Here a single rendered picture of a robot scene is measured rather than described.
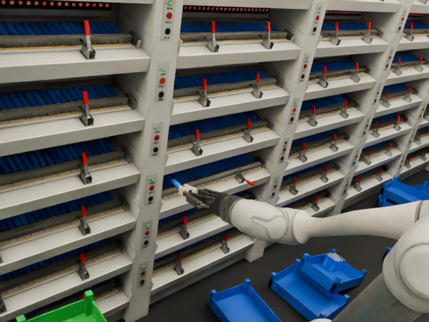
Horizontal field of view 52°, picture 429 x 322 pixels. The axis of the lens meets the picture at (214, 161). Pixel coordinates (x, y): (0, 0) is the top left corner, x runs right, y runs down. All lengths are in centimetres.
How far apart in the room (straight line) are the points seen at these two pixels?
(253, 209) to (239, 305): 82
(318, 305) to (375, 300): 121
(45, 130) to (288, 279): 140
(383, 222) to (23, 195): 93
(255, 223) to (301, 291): 97
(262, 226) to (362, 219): 28
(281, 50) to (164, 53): 54
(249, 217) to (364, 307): 44
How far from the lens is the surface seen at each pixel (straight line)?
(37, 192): 131
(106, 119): 130
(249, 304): 202
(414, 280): 81
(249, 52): 155
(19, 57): 115
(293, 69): 180
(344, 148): 244
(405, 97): 291
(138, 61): 127
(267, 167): 196
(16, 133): 121
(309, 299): 214
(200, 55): 140
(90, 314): 136
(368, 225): 108
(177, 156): 153
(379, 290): 93
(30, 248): 141
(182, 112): 143
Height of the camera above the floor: 140
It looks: 27 degrees down
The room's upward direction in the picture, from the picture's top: 10 degrees clockwise
